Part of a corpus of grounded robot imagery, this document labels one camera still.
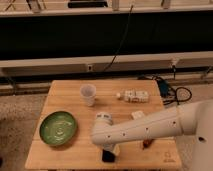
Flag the clear plastic bottle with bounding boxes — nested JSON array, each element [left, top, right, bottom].
[[116, 90, 149, 103]]

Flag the wooden table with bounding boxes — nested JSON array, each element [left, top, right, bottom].
[[25, 80, 181, 170]]

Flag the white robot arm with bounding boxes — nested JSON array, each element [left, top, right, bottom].
[[91, 100, 213, 156]]

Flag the black hanging cable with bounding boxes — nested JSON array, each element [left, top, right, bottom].
[[101, 3, 135, 73]]

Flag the white folded cloth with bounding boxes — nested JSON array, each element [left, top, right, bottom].
[[131, 111, 145, 120]]

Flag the green ceramic plate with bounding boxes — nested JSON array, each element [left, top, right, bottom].
[[39, 111, 78, 146]]

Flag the brown sausage toy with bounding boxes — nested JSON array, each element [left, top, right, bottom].
[[143, 139, 154, 149]]

